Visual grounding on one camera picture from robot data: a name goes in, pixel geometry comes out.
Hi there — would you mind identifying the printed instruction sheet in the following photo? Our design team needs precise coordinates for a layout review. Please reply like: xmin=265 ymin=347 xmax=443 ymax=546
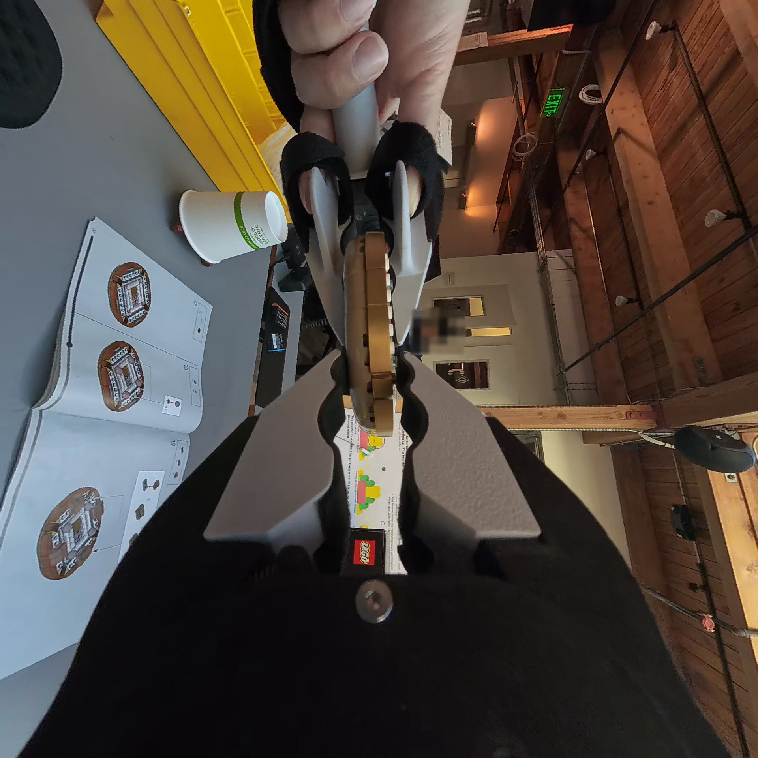
xmin=333 ymin=409 xmax=411 ymax=575

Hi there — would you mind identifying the black lego set box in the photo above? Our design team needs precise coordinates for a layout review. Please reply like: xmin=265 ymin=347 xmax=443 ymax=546
xmin=348 ymin=529 xmax=387 ymax=574

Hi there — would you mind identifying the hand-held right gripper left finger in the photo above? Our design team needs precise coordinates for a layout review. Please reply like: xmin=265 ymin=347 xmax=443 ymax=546
xmin=203 ymin=349 xmax=350 ymax=570

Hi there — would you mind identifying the lego instruction booklet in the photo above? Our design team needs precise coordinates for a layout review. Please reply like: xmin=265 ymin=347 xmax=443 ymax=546
xmin=0 ymin=216 xmax=214 ymax=682

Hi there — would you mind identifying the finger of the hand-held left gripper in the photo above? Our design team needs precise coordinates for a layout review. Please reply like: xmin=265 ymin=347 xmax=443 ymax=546
xmin=388 ymin=160 xmax=438 ymax=350
xmin=308 ymin=166 xmax=351 ymax=356

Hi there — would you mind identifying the black hanging speaker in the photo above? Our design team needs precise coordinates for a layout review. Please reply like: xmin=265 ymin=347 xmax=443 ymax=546
xmin=675 ymin=425 xmax=756 ymax=473

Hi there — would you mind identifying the black wrist rest pad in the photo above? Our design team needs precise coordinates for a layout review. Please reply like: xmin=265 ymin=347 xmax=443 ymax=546
xmin=0 ymin=0 xmax=63 ymax=130

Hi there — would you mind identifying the gold round lego base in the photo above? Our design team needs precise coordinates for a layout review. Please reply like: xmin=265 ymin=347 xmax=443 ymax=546
xmin=343 ymin=231 xmax=398 ymax=438

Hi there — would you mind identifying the person's left hand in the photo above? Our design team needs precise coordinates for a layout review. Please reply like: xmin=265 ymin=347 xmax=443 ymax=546
xmin=278 ymin=0 xmax=471 ymax=125

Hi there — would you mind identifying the black desk mat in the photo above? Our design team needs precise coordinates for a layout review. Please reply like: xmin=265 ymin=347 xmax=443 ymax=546
xmin=253 ymin=289 xmax=292 ymax=409

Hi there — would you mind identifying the white paper cup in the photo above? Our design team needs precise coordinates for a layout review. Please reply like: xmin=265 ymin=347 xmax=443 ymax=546
xmin=179 ymin=189 xmax=289 ymax=264

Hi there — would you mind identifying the yellow plastic bin stack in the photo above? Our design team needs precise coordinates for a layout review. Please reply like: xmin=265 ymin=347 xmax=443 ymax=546
xmin=95 ymin=0 xmax=297 ymax=220

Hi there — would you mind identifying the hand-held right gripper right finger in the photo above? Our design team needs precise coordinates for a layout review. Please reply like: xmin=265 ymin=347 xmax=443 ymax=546
xmin=398 ymin=352 xmax=542 ymax=570

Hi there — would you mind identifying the black power adapter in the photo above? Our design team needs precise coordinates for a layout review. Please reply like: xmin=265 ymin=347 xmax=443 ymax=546
xmin=277 ymin=242 xmax=310 ymax=292

